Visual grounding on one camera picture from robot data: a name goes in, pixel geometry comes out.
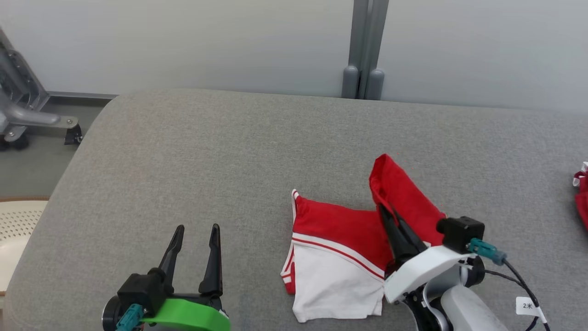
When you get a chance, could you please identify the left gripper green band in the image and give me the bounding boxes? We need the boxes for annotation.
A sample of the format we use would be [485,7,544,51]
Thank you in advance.
[141,223,232,331]

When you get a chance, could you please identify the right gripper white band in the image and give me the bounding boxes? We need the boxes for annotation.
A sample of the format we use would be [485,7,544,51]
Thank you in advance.
[378,204,474,304]

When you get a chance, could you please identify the red Bulls jersey white sleeves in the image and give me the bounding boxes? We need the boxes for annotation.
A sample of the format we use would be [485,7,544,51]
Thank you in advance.
[280,154,447,323]

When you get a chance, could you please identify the red basketball shorts white trim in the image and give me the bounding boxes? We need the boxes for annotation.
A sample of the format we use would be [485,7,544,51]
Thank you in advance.
[572,161,588,230]

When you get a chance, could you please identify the cream perforated laundry basket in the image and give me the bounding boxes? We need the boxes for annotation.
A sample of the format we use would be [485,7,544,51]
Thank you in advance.
[0,197,50,297]

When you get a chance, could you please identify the grey metal wheeled stand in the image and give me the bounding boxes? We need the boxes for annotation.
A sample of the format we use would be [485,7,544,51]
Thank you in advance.
[0,28,84,151]

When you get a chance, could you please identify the white cable length tag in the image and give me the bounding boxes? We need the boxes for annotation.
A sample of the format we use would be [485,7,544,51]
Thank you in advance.
[515,297,548,323]

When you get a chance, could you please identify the grey partition post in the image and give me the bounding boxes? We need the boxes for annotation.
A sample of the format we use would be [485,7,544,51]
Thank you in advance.
[341,0,371,99]
[366,0,390,101]

